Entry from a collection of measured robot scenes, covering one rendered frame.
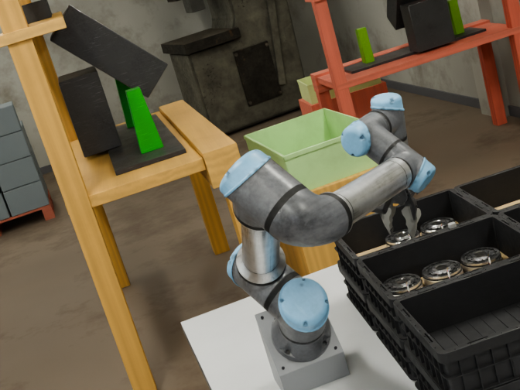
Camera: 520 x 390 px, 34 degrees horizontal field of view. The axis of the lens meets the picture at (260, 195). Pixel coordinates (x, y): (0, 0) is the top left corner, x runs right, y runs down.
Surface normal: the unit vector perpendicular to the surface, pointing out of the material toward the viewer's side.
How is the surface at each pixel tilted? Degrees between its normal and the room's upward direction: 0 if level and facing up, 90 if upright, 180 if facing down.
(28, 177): 90
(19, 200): 90
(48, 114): 90
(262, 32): 90
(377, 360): 0
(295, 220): 82
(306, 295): 54
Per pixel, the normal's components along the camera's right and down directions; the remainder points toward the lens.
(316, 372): 0.25, 0.22
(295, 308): 0.09, -0.40
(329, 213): 0.55, -0.23
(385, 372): -0.27, -0.92
